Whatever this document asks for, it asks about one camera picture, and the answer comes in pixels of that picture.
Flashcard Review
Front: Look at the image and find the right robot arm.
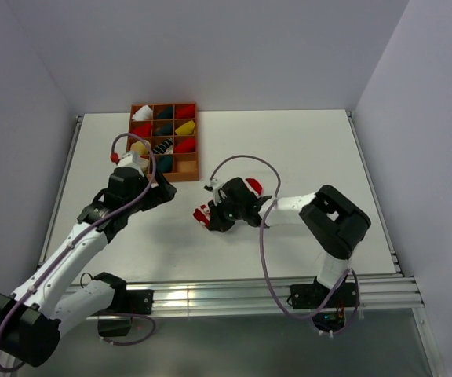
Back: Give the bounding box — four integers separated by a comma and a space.
205, 177, 371, 306

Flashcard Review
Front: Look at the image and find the red rolled sock top right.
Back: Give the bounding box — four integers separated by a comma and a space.
175, 104, 195, 119

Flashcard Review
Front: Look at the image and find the mustard rolled sock left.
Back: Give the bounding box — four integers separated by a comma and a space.
129, 141, 151, 156

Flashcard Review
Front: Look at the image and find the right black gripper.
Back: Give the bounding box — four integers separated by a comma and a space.
209, 194, 245, 232

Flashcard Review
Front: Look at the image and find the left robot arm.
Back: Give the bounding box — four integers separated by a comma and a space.
0, 167, 177, 373

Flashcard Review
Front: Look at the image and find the yellow rolled sock right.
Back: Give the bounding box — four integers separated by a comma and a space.
175, 120, 195, 136

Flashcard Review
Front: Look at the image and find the red rolled sock lower right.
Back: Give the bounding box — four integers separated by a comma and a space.
173, 137, 196, 154

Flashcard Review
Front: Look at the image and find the dark green reindeer sock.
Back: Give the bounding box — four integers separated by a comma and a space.
156, 155, 173, 174

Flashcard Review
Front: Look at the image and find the red rolled sock left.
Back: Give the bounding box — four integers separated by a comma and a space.
132, 122, 152, 138

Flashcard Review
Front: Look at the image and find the wooden compartment organizer tray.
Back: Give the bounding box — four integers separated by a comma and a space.
127, 103, 199, 182

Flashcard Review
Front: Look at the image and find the aluminium frame rail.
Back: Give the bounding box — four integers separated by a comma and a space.
127, 276, 425, 318

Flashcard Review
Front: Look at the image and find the red white striped santa sock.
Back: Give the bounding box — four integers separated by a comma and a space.
192, 177, 264, 229

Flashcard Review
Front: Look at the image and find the dark teal rolled sock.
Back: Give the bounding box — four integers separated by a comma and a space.
153, 122, 173, 137
155, 105, 174, 120

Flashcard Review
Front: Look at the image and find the dark teal rolled sock middle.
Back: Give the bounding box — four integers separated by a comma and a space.
153, 122, 173, 137

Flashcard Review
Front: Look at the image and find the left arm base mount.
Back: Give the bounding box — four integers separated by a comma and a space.
96, 289, 157, 346

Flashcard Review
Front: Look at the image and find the black white striped rolled sock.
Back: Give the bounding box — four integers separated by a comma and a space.
152, 138, 173, 154

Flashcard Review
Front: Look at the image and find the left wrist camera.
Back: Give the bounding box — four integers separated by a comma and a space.
110, 151, 142, 171

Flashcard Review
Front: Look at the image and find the red rolled sock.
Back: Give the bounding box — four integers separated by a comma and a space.
173, 137, 196, 154
175, 104, 195, 119
132, 122, 152, 138

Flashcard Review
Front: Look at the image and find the beige red sock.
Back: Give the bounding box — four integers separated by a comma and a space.
139, 158, 150, 174

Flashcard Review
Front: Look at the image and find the dark teal rolled sock top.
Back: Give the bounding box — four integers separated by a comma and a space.
155, 105, 174, 120

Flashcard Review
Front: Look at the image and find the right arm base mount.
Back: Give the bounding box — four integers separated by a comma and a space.
286, 280, 360, 333

